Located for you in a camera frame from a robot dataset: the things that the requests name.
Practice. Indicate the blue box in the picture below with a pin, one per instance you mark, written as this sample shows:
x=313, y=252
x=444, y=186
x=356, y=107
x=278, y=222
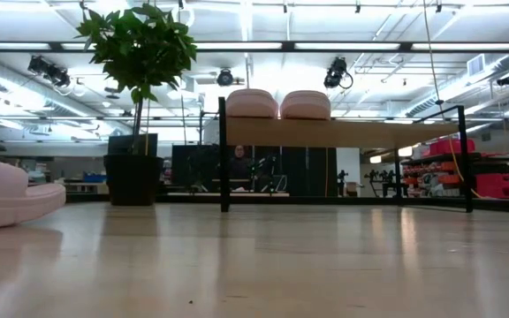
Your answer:
x=94, y=178

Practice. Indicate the person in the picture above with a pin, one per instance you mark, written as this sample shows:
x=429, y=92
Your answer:
x=240, y=168

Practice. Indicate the black tabletop robot arms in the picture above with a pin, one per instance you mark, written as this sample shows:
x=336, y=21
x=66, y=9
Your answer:
x=385, y=176

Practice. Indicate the shelf rack with red bins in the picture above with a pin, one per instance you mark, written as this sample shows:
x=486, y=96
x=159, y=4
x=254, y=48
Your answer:
x=451, y=146

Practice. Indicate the pink rubber slide sandal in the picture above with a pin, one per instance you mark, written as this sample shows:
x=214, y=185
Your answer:
x=305, y=106
x=251, y=105
x=7, y=207

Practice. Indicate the black ceiling spotlight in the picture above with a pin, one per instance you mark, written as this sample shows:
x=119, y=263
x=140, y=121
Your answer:
x=335, y=73
x=38, y=65
x=59, y=77
x=507, y=80
x=225, y=78

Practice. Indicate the black table edge rail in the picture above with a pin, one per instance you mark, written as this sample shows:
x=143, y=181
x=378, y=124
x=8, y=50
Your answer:
x=369, y=201

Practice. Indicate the black partition panels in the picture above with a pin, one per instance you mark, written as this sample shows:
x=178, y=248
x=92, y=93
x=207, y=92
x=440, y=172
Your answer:
x=192, y=168

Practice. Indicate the black monitor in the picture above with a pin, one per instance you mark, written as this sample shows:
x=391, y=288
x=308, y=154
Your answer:
x=119, y=143

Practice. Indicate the black overhead light bar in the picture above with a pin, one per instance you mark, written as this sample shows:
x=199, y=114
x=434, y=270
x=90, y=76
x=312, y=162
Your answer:
x=287, y=46

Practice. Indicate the wooden shelf black metal legs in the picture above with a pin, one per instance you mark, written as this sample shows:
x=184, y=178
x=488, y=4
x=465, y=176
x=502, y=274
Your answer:
x=347, y=134

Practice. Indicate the green potted tree black pot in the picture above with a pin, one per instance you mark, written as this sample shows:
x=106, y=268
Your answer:
x=133, y=179

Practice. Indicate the white ceiling air vent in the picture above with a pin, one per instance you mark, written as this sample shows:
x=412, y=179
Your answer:
x=476, y=65

